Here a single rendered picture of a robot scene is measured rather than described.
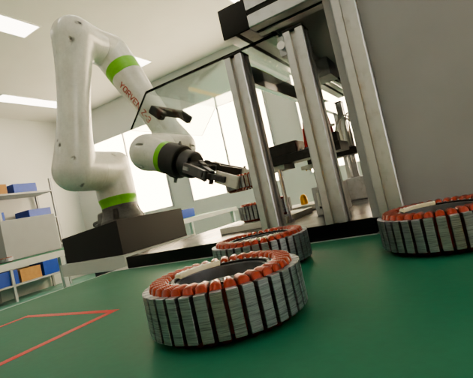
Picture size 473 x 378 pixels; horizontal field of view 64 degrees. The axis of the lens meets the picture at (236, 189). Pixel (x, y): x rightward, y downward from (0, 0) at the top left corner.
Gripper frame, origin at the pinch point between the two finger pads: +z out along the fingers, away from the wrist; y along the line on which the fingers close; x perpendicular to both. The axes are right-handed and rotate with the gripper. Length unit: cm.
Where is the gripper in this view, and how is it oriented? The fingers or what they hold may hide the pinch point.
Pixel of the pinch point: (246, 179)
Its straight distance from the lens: 93.0
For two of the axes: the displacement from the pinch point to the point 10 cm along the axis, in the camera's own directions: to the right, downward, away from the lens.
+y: -5.5, 0.9, -8.3
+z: 8.2, 2.4, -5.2
